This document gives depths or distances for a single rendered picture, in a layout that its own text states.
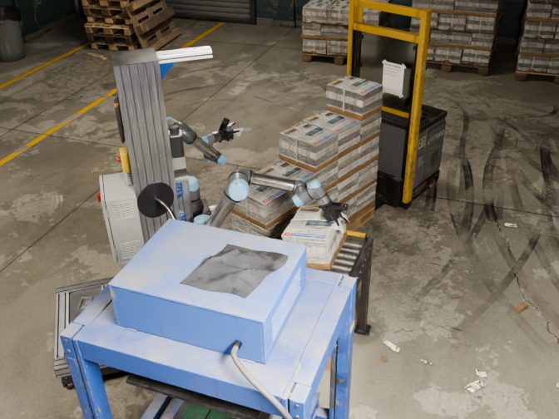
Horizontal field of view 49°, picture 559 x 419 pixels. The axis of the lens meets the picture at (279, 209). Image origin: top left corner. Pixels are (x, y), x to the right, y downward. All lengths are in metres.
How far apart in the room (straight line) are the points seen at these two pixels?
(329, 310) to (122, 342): 0.77
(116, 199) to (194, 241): 1.46
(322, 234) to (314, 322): 1.36
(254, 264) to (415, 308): 2.68
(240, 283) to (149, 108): 1.70
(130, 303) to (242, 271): 0.42
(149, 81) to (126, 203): 0.77
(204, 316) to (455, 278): 3.27
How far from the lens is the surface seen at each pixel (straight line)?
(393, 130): 5.74
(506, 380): 4.39
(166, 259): 2.31
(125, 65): 3.49
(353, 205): 5.33
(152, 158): 3.72
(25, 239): 5.94
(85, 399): 2.62
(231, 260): 2.22
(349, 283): 2.47
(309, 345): 2.21
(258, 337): 2.06
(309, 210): 3.85
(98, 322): 2.42
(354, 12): 5.56
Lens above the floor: 3.11
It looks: 32 degrees down
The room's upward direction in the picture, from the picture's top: 2 degrees counter-clockwise
